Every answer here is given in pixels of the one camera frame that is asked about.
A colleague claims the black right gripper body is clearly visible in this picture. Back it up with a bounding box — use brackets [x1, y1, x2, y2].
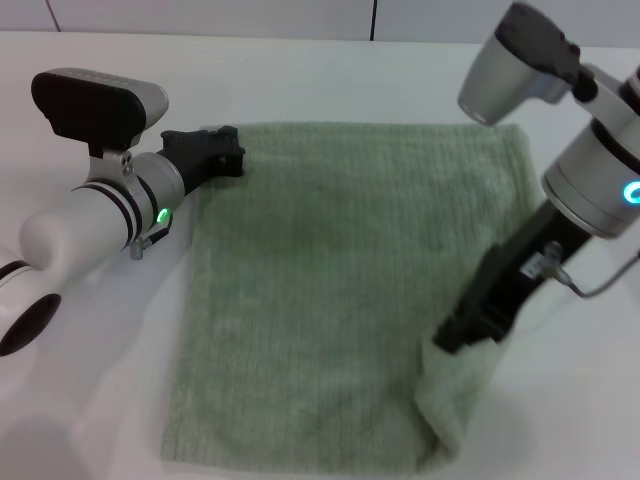
[462, 199, 595, 346]

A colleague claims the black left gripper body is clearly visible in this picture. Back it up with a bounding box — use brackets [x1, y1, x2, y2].
[159, 127, 229, 195]

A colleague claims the green terry towel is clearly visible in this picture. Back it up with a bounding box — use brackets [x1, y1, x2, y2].
[158, 121, 539, 474]

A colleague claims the right gripper grey cable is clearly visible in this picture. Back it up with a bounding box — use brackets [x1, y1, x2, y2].
[543, 241, 640, 302]

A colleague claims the left wrist grey cable plug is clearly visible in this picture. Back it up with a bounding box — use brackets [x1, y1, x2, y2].
[128, 223, 172, 262]

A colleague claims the left wrist camera black silver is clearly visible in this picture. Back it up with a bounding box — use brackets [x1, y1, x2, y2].
[30, 67, 170, 157]

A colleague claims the wrist camera black silver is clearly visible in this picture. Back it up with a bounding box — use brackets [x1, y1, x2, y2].
[30, 67, 170, 157]
[456, 1, 599, 127]

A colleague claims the right wrist camera black silver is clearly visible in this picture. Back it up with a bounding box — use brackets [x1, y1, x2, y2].
[456, 1, 599, 127]

